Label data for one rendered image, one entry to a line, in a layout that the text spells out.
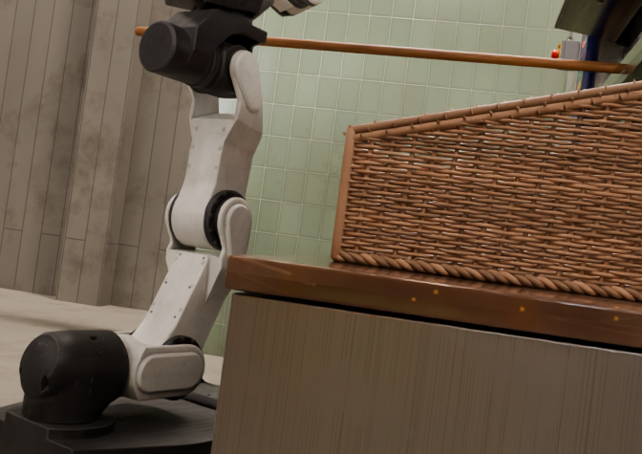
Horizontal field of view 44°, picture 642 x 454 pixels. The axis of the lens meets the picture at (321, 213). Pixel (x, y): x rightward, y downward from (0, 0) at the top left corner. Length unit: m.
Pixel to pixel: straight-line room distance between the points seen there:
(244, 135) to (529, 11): 2.12
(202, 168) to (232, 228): 0.16
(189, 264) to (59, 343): 0.39
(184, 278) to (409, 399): 1.21
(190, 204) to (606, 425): 1.31
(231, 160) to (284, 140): 1.84
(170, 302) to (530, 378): 1.26
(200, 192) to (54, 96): 3.85
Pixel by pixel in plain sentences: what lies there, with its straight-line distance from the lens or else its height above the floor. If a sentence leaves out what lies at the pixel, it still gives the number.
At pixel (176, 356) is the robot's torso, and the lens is 1.73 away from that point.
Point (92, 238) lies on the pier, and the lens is 5.19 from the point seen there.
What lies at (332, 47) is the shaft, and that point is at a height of 1.18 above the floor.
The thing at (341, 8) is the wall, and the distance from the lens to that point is 3.77.
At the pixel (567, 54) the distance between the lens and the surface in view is 3.33.
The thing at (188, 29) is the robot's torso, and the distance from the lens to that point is 1.77.
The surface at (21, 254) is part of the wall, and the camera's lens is 5.63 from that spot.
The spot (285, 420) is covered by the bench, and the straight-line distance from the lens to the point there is 0.69.
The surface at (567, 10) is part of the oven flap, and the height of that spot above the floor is 1.39.
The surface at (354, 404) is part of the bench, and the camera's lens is 0.67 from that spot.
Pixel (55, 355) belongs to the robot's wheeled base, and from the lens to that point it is 1.60.
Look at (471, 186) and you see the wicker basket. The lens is 0.87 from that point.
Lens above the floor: 0.60
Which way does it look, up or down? 2 degrees up
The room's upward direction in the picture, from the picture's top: 7 degrees clockwise
